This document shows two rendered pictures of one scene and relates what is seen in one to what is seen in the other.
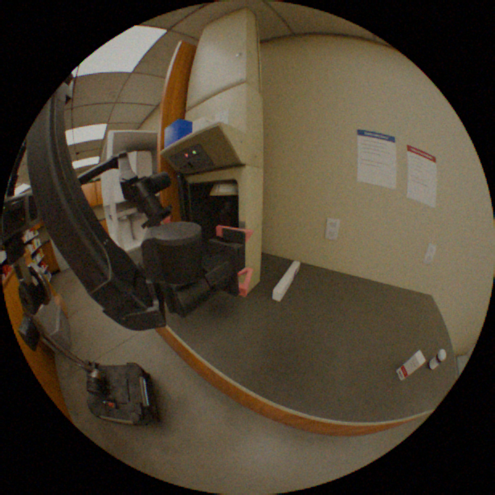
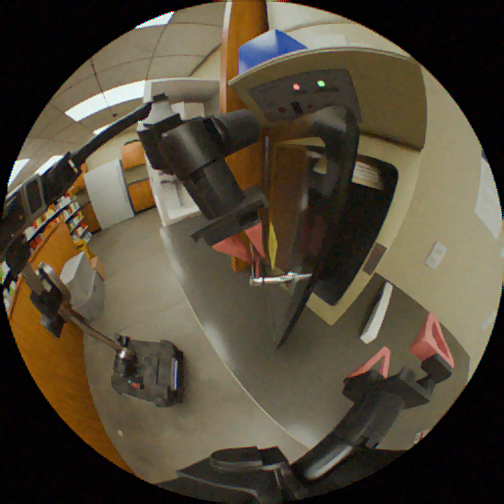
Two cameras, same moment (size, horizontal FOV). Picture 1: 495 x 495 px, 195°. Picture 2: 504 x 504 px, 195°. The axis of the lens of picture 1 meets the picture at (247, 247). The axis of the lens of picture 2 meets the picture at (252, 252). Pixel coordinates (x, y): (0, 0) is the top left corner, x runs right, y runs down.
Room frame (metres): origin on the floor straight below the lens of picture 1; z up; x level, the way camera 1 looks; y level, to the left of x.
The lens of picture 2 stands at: (0.22, 0.18, 1.35)
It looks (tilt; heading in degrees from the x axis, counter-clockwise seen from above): 38 degrees down; 19
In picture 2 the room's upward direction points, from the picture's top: straight up
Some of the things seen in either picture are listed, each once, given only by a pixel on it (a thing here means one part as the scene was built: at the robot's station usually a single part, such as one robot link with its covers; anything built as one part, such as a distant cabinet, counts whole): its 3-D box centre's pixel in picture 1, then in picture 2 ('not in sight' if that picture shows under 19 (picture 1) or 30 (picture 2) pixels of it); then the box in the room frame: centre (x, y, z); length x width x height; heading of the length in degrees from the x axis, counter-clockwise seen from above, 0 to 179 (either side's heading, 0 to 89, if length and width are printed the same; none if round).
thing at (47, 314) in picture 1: (43, 311); (75, 278); (0.03, 2.44, 0.49); 0.60 x 0.42 x 0.33; 57
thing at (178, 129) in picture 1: (182, 136); (276, 59); (0.53, 0.24, 1.56); 0.10 x 0.10 x 0.09; 57
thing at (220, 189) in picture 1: (231, 187); (352, 166); (0.60, 0.07, 1.34); 0.18 x 0.18 x 0.05
